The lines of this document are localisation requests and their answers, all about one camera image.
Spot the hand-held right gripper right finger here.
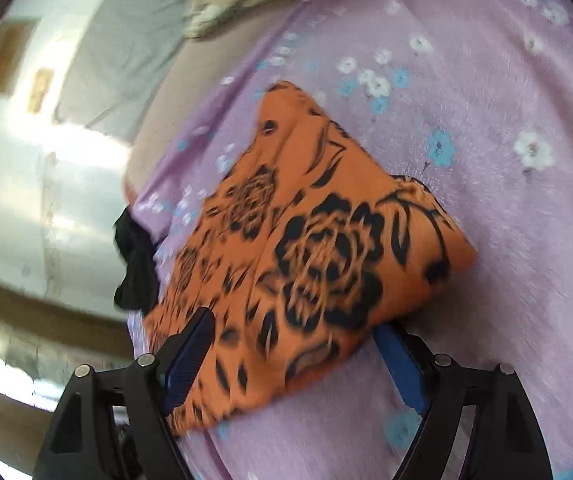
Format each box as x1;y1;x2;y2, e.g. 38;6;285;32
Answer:
373;321;555;480

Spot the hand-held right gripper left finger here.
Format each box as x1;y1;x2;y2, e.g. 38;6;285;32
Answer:
33;306;216;480

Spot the orange black floral garment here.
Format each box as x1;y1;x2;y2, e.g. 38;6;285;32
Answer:
142;80;478;437

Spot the black cloth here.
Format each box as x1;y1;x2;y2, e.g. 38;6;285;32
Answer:
112;206;160;312

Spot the purple floral blanket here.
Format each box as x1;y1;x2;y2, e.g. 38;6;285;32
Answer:
125;0;573;480

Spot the grey bed sheet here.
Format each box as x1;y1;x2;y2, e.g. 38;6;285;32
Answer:
52;0;202;144

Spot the small brown wall frame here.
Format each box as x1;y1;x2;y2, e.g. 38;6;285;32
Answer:
26;67;56;114

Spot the large brown wall frame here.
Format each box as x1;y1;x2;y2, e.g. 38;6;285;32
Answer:
0;18;41;96

